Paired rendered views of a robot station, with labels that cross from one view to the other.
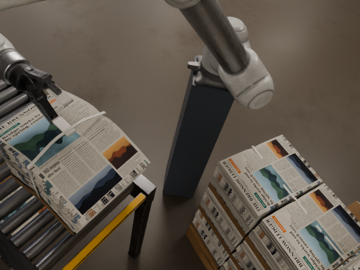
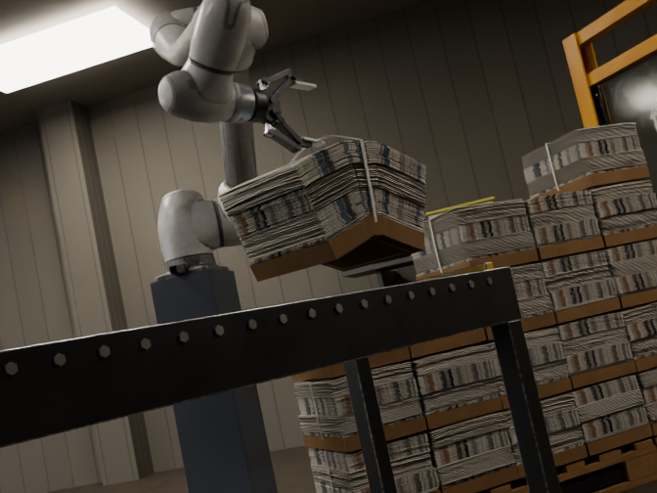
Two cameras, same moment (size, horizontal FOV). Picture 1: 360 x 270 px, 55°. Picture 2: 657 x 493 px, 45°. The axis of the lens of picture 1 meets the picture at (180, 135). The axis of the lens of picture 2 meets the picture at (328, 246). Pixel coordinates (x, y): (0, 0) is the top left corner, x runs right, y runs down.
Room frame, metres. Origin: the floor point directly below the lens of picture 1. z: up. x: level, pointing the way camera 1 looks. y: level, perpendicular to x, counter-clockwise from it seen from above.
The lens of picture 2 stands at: (-0.08, 2.10, 0.73)
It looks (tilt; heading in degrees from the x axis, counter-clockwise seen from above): 6 degrees up; 291
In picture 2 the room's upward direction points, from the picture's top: 12 degrees counter-clockwise
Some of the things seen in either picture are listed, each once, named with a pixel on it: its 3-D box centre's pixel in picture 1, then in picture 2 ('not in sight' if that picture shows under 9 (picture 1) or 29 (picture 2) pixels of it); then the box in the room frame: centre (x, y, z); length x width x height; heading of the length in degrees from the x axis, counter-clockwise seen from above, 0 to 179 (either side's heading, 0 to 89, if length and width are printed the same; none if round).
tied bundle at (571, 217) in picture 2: not in sight; (535, 234); (0.26, -1.02, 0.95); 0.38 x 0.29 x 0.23; 133
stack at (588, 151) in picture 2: not in sight; (614, 297); (0.05, -1.22, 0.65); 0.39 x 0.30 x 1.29; 133
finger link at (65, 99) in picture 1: (60, 95); (302, 85); (0.57, 0.33, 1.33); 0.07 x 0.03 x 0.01; 64
